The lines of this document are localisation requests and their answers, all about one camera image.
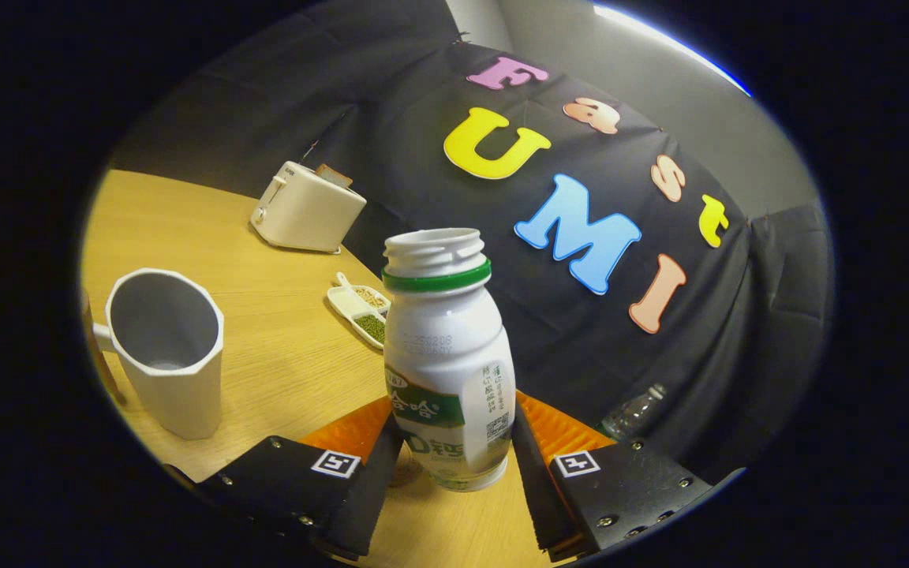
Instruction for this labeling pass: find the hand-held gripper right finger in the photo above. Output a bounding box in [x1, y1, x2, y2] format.
[511, 392, 743, 562]

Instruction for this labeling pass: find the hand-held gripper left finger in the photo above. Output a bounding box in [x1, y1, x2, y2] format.
[186, 394, 406, 562]

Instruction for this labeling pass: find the white juice bottle green label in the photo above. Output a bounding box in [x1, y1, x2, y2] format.
[382, 228, 517, 492]

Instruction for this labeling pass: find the white cup wooden handle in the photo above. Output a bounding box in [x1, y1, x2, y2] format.
[80, 268, 226, 441]

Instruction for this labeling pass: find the clear water bottle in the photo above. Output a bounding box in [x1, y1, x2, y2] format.
[600, 383, 668, 441]

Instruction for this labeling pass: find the wooden table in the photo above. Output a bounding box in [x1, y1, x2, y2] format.
[80, 169, 550, 568]

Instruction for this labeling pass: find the white divided dish with beans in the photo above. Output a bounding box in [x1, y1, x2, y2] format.
[326, 272, 392, 350]

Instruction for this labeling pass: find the white toaster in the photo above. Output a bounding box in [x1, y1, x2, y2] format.
[250, 161, 368, 255]

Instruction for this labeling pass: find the black backdrop cloth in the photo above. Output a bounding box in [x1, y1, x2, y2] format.
[107, 0, 834, 482]

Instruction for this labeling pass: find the toast slice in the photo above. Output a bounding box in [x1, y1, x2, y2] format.
[314, 163, 354, 189]

